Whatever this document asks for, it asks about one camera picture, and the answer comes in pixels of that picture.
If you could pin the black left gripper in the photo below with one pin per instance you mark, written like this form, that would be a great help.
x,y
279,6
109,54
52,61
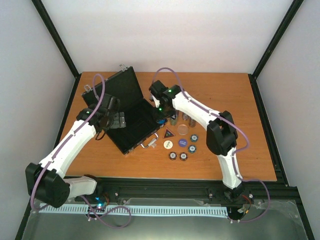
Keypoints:
x,y
110,127

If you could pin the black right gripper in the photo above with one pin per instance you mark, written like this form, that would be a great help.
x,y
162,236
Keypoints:
x,y
171,113

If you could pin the black poker set case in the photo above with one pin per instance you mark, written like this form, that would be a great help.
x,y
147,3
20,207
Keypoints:
x,y
139,117

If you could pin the clear acrylic disc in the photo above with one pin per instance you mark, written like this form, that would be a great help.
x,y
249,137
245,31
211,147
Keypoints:
x,y
183,129

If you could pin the white dealer button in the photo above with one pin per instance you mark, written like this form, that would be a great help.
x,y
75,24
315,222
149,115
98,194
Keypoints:
x,y
168,144

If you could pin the blue poker chip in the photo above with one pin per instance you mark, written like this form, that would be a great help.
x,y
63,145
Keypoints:
x,y
194,138
192,148

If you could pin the blue small blind button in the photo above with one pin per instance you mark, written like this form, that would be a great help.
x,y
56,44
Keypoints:
x,y
163,121

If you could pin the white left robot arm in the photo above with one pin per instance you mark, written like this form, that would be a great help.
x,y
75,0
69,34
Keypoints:
x,y
46,180

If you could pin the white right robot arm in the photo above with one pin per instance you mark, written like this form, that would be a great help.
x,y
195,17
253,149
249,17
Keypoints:
x,y
221,134

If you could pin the green chip stack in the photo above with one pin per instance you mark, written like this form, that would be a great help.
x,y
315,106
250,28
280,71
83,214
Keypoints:
x,y
173,121

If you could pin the grey chip stack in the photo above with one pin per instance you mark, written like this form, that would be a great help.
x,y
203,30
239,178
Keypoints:
x,y
185,117

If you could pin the brown chip stack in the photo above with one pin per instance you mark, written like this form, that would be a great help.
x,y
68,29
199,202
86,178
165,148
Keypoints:
x,y
191,122

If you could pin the brown poker chip left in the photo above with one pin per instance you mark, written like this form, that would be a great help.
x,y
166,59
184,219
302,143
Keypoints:
x,y
172,155

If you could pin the brown poker chip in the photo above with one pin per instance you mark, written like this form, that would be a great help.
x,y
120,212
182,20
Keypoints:
x,y
172,155
183,156

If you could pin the brown poker chip right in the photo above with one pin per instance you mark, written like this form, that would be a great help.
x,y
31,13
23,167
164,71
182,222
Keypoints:
x,y
183,156

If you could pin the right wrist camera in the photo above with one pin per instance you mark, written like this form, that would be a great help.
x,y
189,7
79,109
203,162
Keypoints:
x,y
153,99

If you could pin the black aluminium frame rail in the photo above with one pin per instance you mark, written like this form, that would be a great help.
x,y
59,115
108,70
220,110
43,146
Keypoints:
x,y
215,191

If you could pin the white slotted cable duct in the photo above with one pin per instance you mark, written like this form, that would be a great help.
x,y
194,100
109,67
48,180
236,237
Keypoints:
x,y
141,210

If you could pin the black left frame post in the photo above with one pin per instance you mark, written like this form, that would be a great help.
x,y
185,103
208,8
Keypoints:
x,y
46,19

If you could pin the black frame post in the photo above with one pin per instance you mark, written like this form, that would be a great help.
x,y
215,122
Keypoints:
x,y
283,26
46,19

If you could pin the black right frame post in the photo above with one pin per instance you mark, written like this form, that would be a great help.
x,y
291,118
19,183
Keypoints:
x,y
283,26

